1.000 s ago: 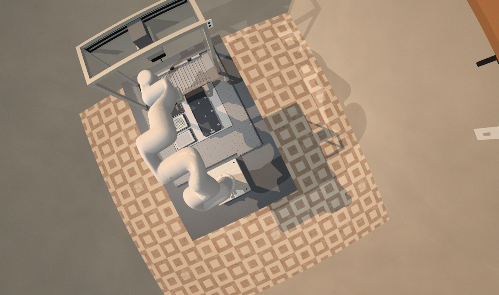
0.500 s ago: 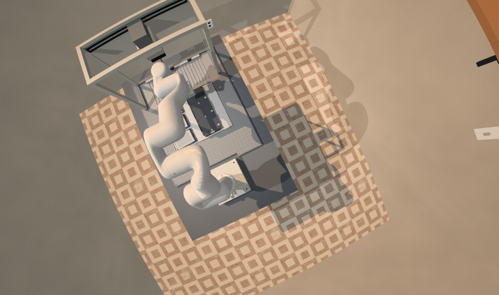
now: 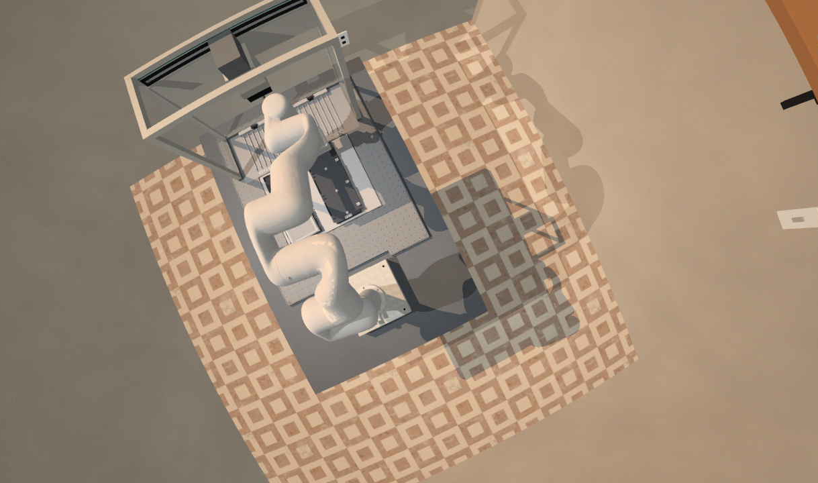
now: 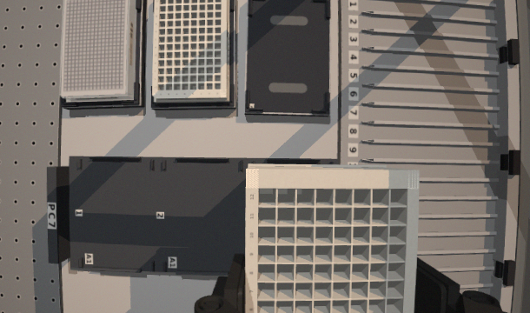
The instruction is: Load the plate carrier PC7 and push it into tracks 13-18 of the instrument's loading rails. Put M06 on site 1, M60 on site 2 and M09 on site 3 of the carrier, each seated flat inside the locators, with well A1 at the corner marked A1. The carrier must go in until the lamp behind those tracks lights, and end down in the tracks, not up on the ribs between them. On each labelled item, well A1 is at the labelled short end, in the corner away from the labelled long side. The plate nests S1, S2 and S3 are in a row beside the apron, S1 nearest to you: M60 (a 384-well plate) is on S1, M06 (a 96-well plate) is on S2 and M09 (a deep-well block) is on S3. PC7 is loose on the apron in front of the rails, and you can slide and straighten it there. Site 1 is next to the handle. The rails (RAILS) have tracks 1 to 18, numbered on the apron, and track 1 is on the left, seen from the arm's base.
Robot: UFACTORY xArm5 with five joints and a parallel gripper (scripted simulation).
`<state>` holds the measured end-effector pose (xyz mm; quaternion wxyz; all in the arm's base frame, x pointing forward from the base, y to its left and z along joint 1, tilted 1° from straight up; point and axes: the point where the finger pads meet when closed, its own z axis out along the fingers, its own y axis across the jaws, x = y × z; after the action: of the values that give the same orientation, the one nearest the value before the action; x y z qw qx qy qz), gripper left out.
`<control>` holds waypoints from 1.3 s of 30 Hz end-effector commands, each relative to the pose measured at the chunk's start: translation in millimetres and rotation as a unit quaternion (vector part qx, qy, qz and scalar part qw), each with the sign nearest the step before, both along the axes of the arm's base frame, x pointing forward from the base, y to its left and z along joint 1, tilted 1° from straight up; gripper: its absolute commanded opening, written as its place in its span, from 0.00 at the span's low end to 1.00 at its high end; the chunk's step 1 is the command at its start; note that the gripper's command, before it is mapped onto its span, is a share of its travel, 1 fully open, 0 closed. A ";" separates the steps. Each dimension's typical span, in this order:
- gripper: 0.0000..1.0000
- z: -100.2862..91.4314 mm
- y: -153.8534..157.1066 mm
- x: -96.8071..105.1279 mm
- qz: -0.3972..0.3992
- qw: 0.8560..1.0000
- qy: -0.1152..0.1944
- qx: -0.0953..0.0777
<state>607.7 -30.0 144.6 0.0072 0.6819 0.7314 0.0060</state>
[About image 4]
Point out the grey deep-well block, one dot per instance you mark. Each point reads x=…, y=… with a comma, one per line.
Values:
x=305, y=274

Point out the white well plate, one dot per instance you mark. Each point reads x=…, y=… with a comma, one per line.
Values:
x=208, y=81

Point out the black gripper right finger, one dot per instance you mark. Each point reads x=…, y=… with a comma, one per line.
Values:
x=437, y=293

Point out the grey multi-well plate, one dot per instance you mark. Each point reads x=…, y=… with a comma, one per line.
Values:
x=98, y=50

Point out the grey perforated base plate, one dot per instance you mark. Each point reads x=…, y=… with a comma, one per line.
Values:
x=30, y=48

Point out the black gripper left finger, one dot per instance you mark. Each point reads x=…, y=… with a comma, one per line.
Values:
x=230, y=299

